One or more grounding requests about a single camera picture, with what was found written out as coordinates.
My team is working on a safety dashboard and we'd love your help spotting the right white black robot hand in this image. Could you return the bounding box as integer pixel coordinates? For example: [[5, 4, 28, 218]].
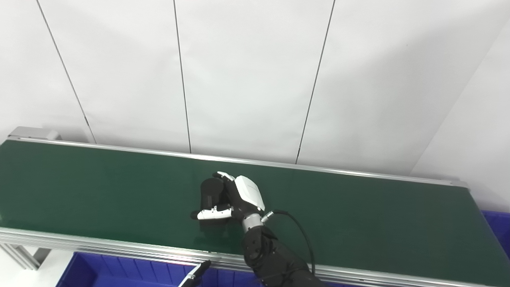
[[190, 171, 266, 222]]

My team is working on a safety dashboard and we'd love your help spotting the green conveyor belt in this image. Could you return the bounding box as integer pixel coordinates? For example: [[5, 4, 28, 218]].
[[0, 136, 510, 287], [0, 140, 510, 287]]

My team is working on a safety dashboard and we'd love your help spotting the blue plastic bin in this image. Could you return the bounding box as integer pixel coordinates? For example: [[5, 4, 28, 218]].
[[480, 210, 510, 260], [56, 251, 257, 287]]

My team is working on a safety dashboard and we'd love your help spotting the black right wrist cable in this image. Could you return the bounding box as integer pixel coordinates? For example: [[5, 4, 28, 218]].
[[261, 209, 316, 276]]

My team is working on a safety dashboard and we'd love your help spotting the black plastic part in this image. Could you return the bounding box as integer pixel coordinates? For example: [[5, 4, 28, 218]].
[[198, 177, 236, 236]]

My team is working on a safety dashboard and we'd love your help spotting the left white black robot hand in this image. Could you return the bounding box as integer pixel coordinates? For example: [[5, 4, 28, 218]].
[[177, 259, 212, 287]]

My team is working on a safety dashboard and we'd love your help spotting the aluminium conveyor leg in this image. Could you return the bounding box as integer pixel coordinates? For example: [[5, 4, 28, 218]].
[[0, 242, 52, 271]]

